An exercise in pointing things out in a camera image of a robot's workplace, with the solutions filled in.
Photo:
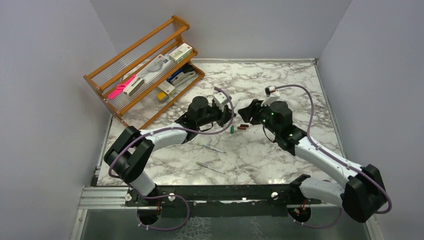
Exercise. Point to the white black box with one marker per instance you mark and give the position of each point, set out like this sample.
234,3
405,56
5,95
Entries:
134,85

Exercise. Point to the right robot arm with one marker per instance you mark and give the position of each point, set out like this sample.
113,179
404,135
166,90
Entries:
358,189

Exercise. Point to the pink highlighter pack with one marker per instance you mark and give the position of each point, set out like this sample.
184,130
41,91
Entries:
120,88

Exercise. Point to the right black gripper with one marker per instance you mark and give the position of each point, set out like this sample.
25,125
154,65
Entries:
252,111

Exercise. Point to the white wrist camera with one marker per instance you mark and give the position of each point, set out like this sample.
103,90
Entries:
221,100
272,95

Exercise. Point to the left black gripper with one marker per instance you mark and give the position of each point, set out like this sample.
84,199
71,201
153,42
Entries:
224,116

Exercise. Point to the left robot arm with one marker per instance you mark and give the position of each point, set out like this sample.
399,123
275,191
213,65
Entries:
129,154

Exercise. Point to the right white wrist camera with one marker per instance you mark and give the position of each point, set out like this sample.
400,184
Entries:
272,95

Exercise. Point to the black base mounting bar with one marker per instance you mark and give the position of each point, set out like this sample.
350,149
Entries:
280,194

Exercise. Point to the yellow sticky note block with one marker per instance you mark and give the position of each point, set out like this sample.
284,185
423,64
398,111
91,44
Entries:
162,97

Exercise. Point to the wooden shelf rack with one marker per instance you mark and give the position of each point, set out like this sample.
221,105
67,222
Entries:
143,107

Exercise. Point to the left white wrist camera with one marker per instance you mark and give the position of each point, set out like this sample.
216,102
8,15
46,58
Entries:
221,100

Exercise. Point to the small white red box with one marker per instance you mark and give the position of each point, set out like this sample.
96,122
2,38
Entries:
167,88

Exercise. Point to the white pen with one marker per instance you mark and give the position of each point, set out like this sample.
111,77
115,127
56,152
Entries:
209,167
212,148

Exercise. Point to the long white package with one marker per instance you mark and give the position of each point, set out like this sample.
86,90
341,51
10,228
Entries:
156,67

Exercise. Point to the white green box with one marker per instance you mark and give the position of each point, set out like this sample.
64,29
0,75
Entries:
180,53

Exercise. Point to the blue black stapler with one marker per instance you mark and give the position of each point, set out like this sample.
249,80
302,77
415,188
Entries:
178,76

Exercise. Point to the aluminium frame rail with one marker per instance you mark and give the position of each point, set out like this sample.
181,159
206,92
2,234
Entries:
103,198

